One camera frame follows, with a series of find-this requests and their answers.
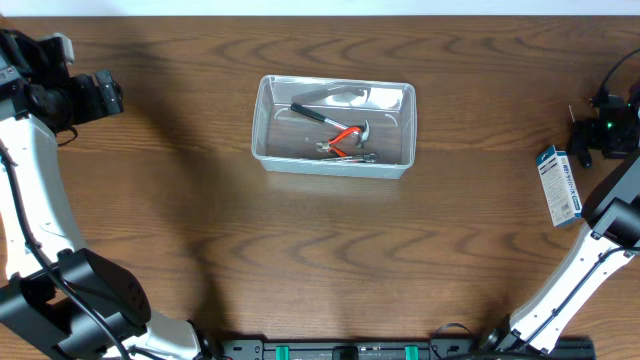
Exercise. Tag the clear plastic container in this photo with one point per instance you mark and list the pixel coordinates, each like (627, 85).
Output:
(284, 141)

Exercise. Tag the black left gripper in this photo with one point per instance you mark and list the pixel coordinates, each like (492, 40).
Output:
(86, 110)

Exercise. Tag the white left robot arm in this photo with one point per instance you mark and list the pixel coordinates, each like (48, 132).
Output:
(61, 297)

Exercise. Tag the silver offset wrench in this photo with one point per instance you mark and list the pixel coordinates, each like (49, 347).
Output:
(358, 158)

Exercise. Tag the black yellow screwdriver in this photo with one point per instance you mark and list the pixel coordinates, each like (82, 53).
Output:
(578, 144)

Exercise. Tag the small claw hammer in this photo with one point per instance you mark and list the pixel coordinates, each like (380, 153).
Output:
(313, 115)

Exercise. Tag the red handled pliers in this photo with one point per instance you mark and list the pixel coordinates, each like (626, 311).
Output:
(349, 138)

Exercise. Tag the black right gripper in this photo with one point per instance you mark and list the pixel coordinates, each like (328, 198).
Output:
(599, 143)

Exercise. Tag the white blue cardboard box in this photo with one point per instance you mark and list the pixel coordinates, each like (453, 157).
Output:
(559, 187)

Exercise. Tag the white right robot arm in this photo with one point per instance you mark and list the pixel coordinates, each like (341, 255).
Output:
(609, 237)

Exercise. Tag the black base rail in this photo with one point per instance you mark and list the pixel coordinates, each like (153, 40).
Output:
(439, 348)

